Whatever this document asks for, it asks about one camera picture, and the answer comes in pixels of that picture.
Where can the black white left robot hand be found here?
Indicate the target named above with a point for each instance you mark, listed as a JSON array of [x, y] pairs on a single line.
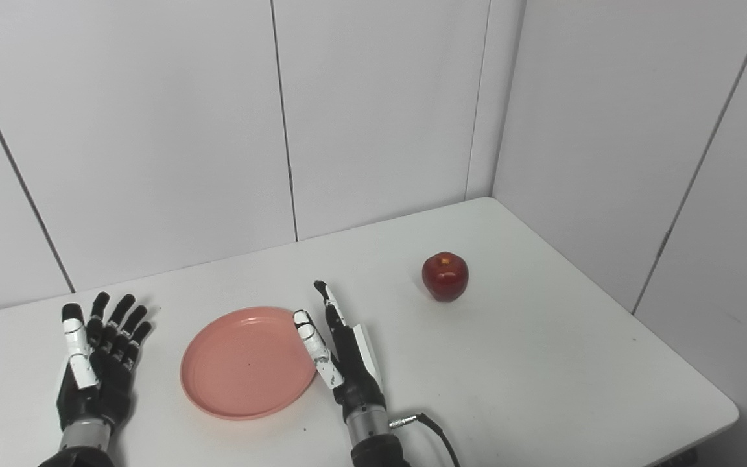
[[111, 383]]

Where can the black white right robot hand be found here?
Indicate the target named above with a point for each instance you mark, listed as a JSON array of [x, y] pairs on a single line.
[[354, 370]]

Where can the pink round plate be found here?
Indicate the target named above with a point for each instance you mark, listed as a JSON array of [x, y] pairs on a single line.
[[247, 366]]

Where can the red apple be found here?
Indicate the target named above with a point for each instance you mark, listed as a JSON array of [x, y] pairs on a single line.
[[445, 277]]

